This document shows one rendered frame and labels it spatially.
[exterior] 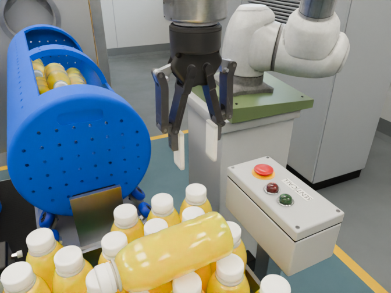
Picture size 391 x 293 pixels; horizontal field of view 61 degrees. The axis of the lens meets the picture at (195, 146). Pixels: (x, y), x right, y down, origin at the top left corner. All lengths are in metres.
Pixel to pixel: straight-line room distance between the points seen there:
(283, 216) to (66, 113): 0.43
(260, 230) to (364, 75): 1.82
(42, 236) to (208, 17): 0.41
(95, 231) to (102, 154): 0.16
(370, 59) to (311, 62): 1.24
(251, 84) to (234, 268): 0.78
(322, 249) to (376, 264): 1.55
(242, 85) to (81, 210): 0.70
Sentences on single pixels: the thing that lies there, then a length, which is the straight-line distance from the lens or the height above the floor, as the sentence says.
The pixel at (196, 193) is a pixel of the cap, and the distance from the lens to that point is 0.61.
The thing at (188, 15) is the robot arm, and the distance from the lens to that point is 0.45.
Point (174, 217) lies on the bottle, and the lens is 0.61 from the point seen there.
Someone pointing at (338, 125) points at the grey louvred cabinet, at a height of 0.51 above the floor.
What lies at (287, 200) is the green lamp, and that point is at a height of 1.11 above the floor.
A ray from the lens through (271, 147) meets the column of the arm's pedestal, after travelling 1.24.
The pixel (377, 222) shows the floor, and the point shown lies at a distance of 2.44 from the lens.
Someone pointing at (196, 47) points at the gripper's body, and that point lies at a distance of 0.47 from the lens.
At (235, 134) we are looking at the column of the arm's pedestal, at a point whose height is 0.94.
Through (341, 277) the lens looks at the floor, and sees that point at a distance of 2.01.
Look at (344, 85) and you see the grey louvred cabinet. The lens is 2.23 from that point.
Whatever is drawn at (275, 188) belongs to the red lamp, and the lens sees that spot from 0.59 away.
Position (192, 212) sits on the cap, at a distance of 0.57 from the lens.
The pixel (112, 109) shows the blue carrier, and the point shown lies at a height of 1.20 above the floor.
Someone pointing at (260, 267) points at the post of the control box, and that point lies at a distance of 0.73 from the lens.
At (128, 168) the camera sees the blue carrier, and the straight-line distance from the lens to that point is 0.75.
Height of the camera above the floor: 1.45
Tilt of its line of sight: 29 degrees down
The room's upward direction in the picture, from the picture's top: straight up
